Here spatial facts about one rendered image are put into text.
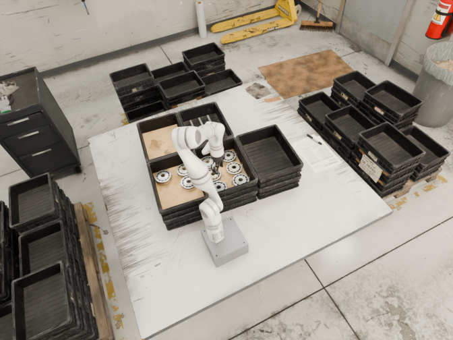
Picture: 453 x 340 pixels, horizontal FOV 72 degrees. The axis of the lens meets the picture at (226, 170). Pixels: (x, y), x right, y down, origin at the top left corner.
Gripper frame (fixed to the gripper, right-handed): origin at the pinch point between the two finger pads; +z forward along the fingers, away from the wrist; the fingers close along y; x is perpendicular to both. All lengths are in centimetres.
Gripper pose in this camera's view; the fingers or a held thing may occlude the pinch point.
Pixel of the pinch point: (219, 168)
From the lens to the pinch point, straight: 181.3
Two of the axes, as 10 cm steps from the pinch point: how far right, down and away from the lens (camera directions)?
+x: -9.1, -2.9, 3.1
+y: 4.2, -7.2, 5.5
